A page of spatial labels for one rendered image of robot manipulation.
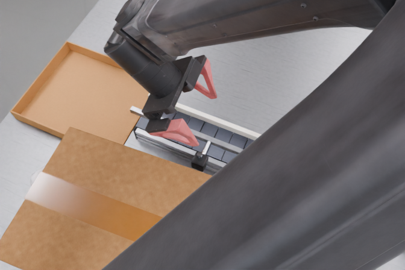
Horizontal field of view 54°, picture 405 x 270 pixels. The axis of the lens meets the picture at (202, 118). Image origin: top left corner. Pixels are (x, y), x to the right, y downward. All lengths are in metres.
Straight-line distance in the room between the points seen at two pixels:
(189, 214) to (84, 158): 0.55
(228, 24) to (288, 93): 0.81
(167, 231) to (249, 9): 0.17
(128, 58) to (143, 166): 0.21
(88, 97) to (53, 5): 1.58
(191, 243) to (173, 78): 0.44
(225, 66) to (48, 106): 0.50
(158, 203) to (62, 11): 2.06
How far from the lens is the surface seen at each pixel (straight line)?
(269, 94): 1.11
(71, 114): 1.11
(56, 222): 0.69
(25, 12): 2.68
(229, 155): 0.95
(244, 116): 1.07
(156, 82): 0.58
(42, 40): 2.49
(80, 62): 1.21
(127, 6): 0.50
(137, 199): 0.67
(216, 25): 0.33
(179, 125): 0.57
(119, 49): 0.55
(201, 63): 0.63
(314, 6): 0.25
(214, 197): 0.16
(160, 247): 0.18
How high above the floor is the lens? 1.74
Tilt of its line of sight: 60 degrees down
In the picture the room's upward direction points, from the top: straight up
